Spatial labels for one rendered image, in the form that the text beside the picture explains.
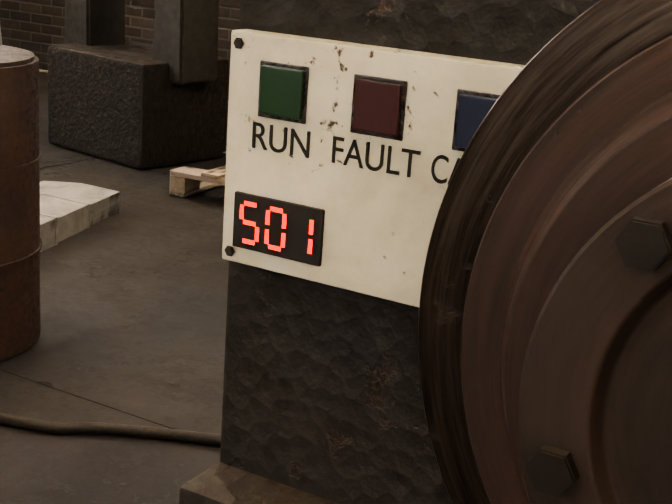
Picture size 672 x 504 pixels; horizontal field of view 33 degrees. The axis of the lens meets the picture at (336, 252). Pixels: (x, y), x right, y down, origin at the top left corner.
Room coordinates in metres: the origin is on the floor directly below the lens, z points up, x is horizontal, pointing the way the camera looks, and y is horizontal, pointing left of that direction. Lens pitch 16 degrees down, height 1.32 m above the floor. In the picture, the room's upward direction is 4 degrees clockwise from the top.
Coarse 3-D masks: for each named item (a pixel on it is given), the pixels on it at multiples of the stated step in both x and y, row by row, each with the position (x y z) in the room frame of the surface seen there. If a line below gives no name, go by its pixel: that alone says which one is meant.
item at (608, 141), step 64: (640, 64) 0.56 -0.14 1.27; (576, 128) 0.57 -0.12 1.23; (640, 128) 0.54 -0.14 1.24; (512, 192) 0.58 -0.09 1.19; (576, 192) 0.55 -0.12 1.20; (640, 192) 0.53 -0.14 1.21; (512, 256) 0.58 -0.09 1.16; (512, 320) 0.56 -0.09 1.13; (512, 384) 0.56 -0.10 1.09; (512, 448) 0.56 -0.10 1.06
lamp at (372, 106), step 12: (360, 84) 0.80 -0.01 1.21; (372, 84) 0.79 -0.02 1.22; (384, 84) 0.79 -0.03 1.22; (396, 84) 0.78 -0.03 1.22; (360, 96) 0.80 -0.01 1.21; (372, 96) 0.79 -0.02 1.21; (384, 96) 0.79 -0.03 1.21; (396, 96) 0.78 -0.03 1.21; (360, 108) 0.79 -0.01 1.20; (372, 108) 0.79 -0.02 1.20; (384, 108) 0.79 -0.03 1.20; (396, 108) 0.78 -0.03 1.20; (360, 120) 0.79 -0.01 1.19; (372, 120) 0.79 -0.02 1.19; (384, 120) 0.79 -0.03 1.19; (396, 120) 0.78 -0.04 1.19; (384, 132) 0.78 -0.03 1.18; (396, 132) 0.78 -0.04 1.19
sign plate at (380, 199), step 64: (256, 64) 0.84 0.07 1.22; (320, 64) 0.82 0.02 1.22; (384, 64) 0.79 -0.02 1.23; (448, 64) 0.77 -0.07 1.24; (512, 64) 0.76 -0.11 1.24; (256, 128) 0.84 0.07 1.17; (320, 128) 0.82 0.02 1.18; (448, 128) 0.77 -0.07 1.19; (256, 192) 0.84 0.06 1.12; (320, 192) 0.81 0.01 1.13; (384, 192) 0.79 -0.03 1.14; (256, 256) 0.84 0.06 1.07; (320, 256) 0.81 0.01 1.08; (384, 256) 0.79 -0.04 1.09
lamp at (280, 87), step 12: (264, 72) 0.83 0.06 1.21; (276, 72) 0.83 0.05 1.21; (288, 72) 0.82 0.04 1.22; (300, 72) 0.82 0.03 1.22; (264, 84) 0.83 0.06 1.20; (276, 84) 0.83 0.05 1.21; (288, 84) 0.82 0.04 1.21; (300, 84) 0.82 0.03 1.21; (264, 96) 0.83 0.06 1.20; (276, 96) 0.83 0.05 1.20; (288, 96) 0.82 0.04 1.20; (300, 96) 0.82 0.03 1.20; (264, 108) 0.83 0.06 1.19; (276, 108) 0.83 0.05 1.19; (288, 108) 0.82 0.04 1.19; (300, 108) 0.82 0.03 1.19
